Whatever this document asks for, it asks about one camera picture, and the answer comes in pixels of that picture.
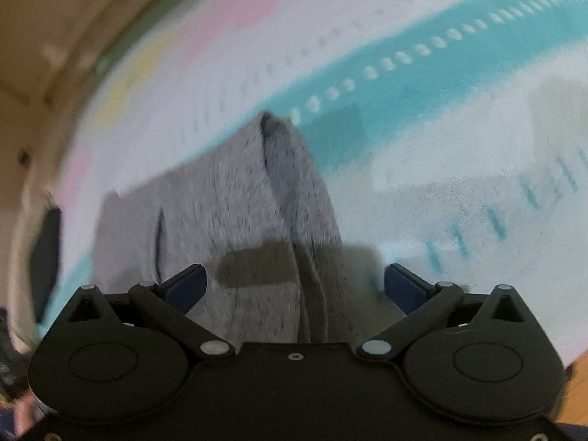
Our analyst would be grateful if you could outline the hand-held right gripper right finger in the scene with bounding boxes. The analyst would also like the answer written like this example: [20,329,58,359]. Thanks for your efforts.
[356,263,527,362]

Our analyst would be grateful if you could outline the dark cloth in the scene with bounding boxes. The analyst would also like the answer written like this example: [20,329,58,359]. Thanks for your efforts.
[28,208,63,328]

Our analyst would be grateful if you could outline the flower printed blanket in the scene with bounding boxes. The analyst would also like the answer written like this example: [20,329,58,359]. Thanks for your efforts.
[9,0,588,373]

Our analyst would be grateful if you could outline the wooden bed frame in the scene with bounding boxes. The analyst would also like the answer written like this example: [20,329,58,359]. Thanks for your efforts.
[0,0,194,157]

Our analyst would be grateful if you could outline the grey pants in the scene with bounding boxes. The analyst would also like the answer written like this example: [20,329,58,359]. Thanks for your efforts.
[92,110,365,346]

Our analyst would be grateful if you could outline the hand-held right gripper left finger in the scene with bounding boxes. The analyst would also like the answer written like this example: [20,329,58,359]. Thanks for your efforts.
[68,263,236,362]

